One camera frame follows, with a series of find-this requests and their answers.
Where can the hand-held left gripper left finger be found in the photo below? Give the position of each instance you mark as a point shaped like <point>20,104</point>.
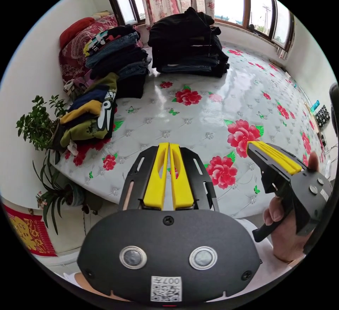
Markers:
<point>156,177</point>

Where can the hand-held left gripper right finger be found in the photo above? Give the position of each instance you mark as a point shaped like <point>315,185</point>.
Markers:
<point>181,180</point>

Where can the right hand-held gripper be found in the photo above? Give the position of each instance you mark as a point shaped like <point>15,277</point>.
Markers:
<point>304,204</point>

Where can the long-leaved potted plant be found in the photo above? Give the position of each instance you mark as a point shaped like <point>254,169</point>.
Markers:
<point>72,195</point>

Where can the person's right hand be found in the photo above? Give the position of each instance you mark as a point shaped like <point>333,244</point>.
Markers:
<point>287,244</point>

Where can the bed with flowered white sheet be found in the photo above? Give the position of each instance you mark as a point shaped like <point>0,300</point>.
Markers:
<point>198,130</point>

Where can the pile of olive and navy clothes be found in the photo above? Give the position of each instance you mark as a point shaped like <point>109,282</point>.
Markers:
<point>90,127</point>

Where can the person's body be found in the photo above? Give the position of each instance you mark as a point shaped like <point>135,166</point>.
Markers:
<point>264,259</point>

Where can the pile of jeans and shirts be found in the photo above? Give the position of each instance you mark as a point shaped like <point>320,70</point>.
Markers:
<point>119,58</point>

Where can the bushy green potted plant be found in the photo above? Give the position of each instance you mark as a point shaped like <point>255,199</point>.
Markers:
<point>37,124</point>

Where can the pile of black clothes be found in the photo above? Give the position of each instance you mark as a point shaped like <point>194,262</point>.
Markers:
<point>185,42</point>

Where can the brown-framed window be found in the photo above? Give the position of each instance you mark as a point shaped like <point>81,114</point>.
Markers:
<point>264,19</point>

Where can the maroon flowered folded quilt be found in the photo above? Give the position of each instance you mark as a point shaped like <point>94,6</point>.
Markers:
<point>75,58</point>

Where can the red pillow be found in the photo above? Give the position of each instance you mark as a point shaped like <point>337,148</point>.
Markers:
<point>74,28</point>

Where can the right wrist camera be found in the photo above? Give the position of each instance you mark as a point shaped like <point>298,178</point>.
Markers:
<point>321,221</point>

